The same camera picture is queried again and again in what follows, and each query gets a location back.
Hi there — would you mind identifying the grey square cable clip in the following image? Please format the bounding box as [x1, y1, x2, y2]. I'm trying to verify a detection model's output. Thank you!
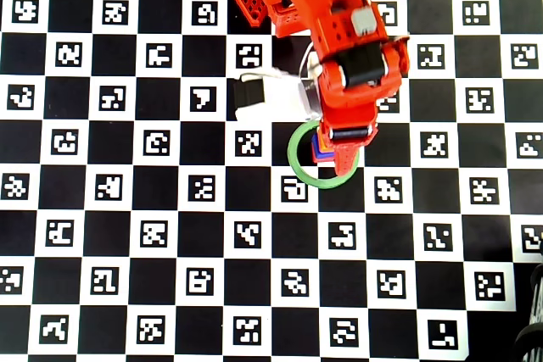
[350, 8, 378, 36]

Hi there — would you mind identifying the green ring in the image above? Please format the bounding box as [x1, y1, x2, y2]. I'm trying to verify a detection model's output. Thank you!
[287, 120, 361, 190]

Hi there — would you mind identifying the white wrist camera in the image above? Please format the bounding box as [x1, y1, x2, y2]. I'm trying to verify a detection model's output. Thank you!
[231, 67, 326, 124]

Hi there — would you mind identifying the black tripod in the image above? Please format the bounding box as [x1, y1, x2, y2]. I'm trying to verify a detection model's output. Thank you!
[512, 262, 543, 362]

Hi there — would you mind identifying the black white marker mat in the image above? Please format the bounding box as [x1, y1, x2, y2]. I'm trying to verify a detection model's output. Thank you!
[0, 0, 543, 362]

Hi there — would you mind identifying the blue cube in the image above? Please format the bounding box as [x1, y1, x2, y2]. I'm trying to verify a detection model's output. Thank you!
[311, 132, 336, 158]

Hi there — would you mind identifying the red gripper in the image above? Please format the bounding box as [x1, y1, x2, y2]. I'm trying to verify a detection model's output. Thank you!
[316, 37, 411, 177]

